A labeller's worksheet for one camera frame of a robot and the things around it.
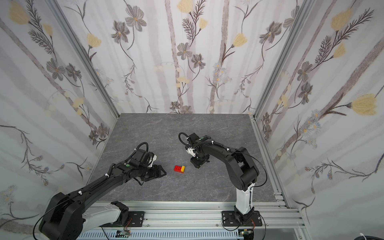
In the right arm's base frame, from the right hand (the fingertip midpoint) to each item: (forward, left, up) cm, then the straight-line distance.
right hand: (201, 159), depth 91 cm
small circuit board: (-39, +38, -3) cm, 55 cm away
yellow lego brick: (-6, +11, -1) cm, 13 cm away
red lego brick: (-6, +14, -3) cm, 16 cm away
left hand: (-11, +22, +3) cm, 24 cm away
